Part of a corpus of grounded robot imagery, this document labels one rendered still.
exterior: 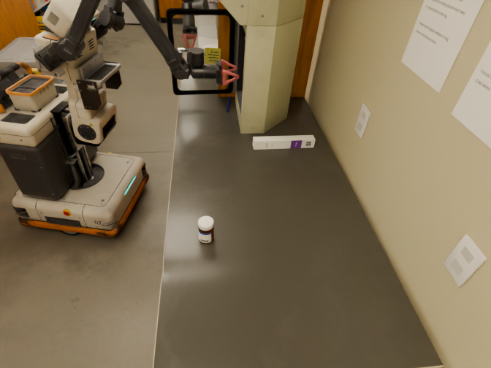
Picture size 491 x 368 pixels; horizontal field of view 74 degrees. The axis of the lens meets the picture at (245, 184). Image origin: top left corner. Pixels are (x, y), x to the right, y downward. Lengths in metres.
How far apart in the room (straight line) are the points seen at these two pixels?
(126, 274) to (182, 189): 1.06
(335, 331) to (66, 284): 1.68
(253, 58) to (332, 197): 0.63
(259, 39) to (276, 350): 1.06
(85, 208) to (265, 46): 1.46
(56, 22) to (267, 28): 0.96
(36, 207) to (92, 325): 0.82
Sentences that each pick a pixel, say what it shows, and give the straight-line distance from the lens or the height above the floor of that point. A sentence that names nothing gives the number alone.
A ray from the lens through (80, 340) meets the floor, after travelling 2.05.
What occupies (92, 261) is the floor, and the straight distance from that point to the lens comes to 2.30.
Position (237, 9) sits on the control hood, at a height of 1.46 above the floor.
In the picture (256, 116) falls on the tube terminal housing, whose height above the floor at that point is 1.03.
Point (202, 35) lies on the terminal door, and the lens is 1.64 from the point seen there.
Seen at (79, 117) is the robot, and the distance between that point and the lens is 2.01.
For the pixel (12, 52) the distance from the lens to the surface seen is 3.59.
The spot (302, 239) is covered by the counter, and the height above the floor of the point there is 0.94.
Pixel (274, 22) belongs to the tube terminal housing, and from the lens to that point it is 1.35.
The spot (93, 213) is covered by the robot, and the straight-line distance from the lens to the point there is 2.20.
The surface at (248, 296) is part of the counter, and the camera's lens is 0.95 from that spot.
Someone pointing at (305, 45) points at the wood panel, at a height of 1.22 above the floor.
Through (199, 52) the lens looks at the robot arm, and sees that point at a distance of 1.48.
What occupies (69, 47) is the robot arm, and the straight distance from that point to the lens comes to 1.63.
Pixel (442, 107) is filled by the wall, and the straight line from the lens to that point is 0.98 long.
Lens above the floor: 1.76
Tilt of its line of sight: 41 degrees down
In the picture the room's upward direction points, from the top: 5 degrees clockwise
